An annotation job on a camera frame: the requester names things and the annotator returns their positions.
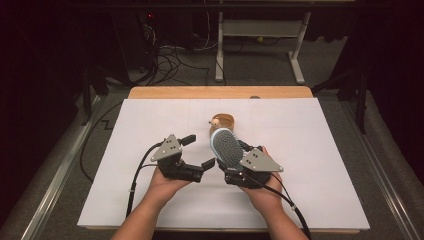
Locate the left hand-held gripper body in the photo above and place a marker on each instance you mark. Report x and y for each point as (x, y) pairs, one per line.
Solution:
(173, 163)

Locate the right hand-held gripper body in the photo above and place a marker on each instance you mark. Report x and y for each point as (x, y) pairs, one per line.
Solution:
(256, 166)

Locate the light blue hairbrush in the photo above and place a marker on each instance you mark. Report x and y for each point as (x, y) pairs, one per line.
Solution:
(227, 148)

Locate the wooden cup with small figure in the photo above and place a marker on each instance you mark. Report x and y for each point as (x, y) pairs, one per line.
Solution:
(226, 120)

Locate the person's left hand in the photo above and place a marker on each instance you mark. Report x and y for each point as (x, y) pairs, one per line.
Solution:
(165, 188)

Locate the person's right hand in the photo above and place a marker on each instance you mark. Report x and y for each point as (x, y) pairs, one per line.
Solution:
(265, 196)

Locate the wooden table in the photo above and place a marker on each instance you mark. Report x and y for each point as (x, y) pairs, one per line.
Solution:
(216, 92)

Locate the white board sheet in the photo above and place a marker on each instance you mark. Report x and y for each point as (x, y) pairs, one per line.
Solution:
(316, 166)

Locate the dark metal stand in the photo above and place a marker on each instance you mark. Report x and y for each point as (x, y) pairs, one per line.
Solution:
(87, 100)
(361, 106)

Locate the small yellow ball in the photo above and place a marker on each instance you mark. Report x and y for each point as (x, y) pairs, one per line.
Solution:
(260, 39)

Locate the black computer tower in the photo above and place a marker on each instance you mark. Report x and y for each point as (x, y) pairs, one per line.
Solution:
(133, 40)

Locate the white metal stand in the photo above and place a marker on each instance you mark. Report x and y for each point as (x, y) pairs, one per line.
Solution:
(263, 28)

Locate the aluminium floor rail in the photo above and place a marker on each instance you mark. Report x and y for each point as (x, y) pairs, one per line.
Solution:
(56, 180)
(383, 186)

